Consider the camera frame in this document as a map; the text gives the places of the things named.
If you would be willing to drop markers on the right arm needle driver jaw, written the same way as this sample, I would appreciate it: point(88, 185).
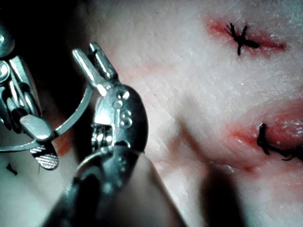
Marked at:
point(48, 159)
point(38, 128)

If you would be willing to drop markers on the left arm needle driver jaw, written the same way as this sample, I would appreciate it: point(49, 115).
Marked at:
point(104, 65)
point(88, 71)

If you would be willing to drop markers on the left arm needle driver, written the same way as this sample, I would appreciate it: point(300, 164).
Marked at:
point(129, 113)

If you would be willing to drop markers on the right arm needle driver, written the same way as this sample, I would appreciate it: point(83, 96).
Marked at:
point(19, 78)

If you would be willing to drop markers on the curved steel needle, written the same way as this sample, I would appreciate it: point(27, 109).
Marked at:
point(75, 116)

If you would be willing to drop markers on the dark left arm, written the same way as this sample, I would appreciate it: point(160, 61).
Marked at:
point(151, 203)

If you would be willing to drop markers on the short black thread piece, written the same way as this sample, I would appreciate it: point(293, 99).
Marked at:
point(11, 169)

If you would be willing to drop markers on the tissue pad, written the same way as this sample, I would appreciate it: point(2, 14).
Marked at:
point(194, 94)

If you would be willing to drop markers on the black stitching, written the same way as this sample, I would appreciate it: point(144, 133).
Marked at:
point(262, 139)
point(240, 39)

